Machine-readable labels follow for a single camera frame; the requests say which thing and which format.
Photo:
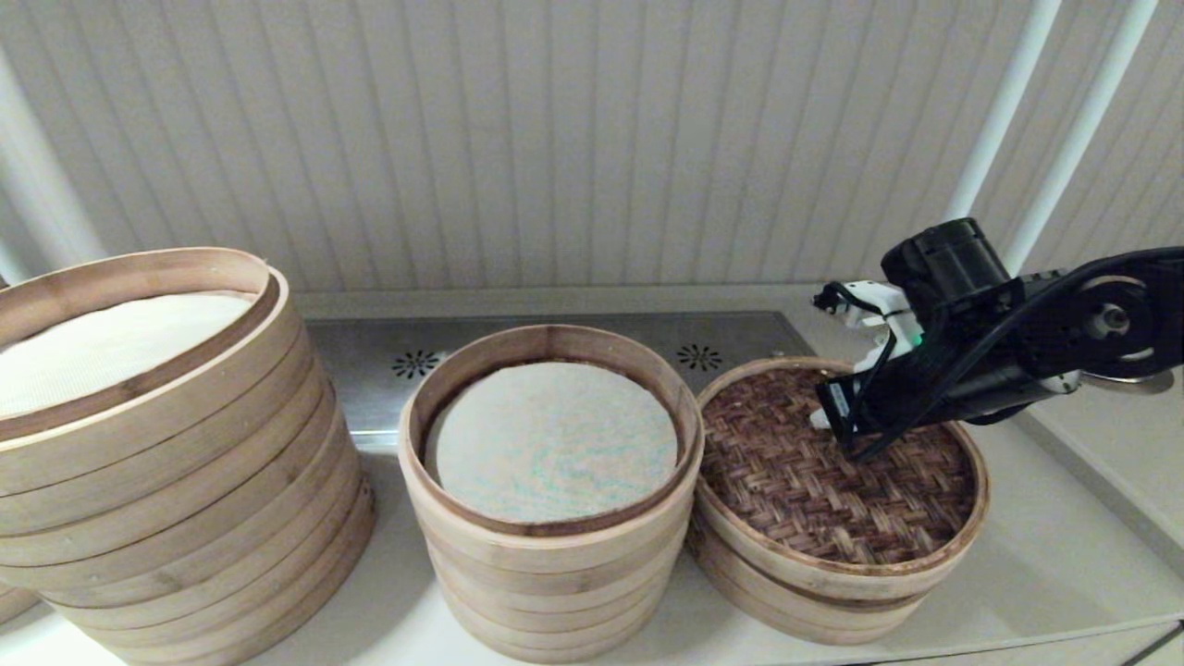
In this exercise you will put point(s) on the round steel recessed lid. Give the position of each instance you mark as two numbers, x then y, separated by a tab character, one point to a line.
1138	381

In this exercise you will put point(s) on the white metal pole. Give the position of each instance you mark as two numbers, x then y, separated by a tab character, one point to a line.
1008	92
1082	129

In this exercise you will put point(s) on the stainless steel vented plate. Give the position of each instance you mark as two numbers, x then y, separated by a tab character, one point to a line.
370	407

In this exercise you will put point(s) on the white mesh steamer liner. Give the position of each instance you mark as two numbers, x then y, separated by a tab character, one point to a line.
555	444

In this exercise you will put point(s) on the white cloth steamer liner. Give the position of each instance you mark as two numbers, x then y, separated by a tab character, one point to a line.
92	351

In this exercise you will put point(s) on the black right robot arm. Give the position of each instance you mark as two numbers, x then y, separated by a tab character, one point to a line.
1045	314

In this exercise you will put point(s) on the large bamboo steamer stack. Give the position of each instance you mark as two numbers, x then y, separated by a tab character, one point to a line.
185	481

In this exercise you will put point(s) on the white round pillar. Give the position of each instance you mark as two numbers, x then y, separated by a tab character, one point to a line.
37	185

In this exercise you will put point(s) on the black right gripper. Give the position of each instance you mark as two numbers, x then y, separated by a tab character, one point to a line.
925	388

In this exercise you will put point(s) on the medium bamboo steamer stack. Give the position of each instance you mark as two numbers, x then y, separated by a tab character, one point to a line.
555	573

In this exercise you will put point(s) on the small bamboo steamer basket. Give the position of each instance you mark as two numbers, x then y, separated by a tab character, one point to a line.
795	622

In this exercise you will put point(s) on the woven bamboo steamer lid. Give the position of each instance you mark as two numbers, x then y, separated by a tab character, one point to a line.
786	499

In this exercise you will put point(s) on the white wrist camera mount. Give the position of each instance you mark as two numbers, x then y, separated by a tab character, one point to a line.
879	305

